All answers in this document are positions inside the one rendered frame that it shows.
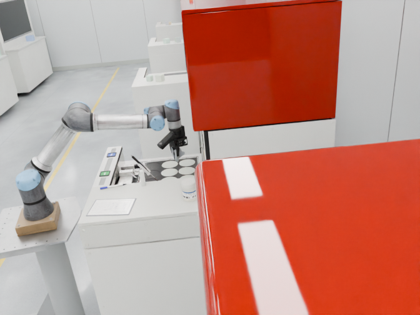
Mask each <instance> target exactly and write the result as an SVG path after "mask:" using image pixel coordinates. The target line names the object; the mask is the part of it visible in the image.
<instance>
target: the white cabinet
mask: <svg viewBox="0 0 420 315"><path fill-rule="evenodd" d="M84 253H85V256H86V260H87V265H88V268H89V272H90V275H91V279H92V283H93V286H94V291H95V293H96V298H97V303H98V305H99V310H100V313H101V315H206V306H205V298H204V283H203V269H202V261H201V246H200V238H199V236H197V237H186V238H179V239H168V240H162V241H151V242H139V243H133V244H122V245H115V246H104V247H93V248H87V249H84Z"/></svg>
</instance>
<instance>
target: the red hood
mask: <svg viewBox="0 0 420 315"><path fill-rule="evenodd" d="M180 3H181V16H182V35H183V41H184V53H185V60H186V71H187V78H188V84H189V96H190V103H191V115H192V126H193V130H194V132H195V131H206V130H213V129H226V128H238V127H244V126H257V125H264V124H276V123H288V122H296V121H308V120H315V119H327V118H335V117H336V97H337V86H338V66H339V45H340V34H341V14H342V3H343V1H340V0H180Z"/></svg>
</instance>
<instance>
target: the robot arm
mask: <svg viewBox="0 0 420 315"><path fill-rule="evenodd" d="M166 118H167V125H168V128H169V131H170V132H169V133H168V134H167V135H166V136H165V137H164V138H163V139H162V140H161V141H160V142H159V143H158V144H157V146H158V147H159V148H160V149H164V148H165V147H166V146H167V145H168V144H169V147H170V150H171V153H172V156H173V158H174V160H175V161H176V162H178V161H179V158H180V157H182V156H183V155H184V154H185V152H184V151H181V148H180V147H182V146H187V145H188V139H187V136H186V135H185V130H184V126H183V125H181V117H180V111H179V103H178V100H176V99H169V100H167V101H165V104H164V105H161V106H153V107H151V106H150V107H145V108H144V114H103V115H96V114H94V113H93V112H91V109H90V107H89V106H88V105H87V104H86V103H85V102H82V101H76V102H73V103H72V104H70V105H69V107H68V110H67V111H66V113H65V115H64V116H63V117H62V118H61V122H62V124H61V125H60V126H59V128H58V129H57V131H56V132H55V133H54V135H53V136H52V138H51V139H50V140H49V142H48V143H47V144H46V145H45V147H44V148H43V150H42V151H41V152H40V154H39V155H38V156H37V157H33V158H32V159H31V161H30V162H28V163H27V164H26V166H25V168H24V171H23V172H21V173H19V174H18V175H17V176H16V186H17V188H18V190H19V193H20V195H21V199H22V201H23V204H24V208H23V215H24V218H25V219H26V220H28V221H38V220H41V219H44V218H46V217H48V216H49V215H50V214H52V213H53V211H54V206H53V204H52V202H51V201H50V200H49V199H48V198H47V196H46V193H45V190H44V186H43V185H44V181H45V179H46V177H47V176H48V174H49V173H50V172H51V171H52V169H53V167H52V164H53V163H54V161H55V160H56V159H57V158H58V156H59V155H60V154H61V152H62V151H63V149H64V148H65V147H66V146H67V144H68V143H69V141H70V140H71V139H72V138H73V136H74V135H75V134H76V133H80V132H88V133H89V132H95V131H96V130H106V129H153V130H155V131H160V130H162V129H163V128H164V126H165V120H164V119H166ZM185 139H186V141H187V143H186V142H185V141H184V140H185ZM185 143H186V144H185Z"/></svg>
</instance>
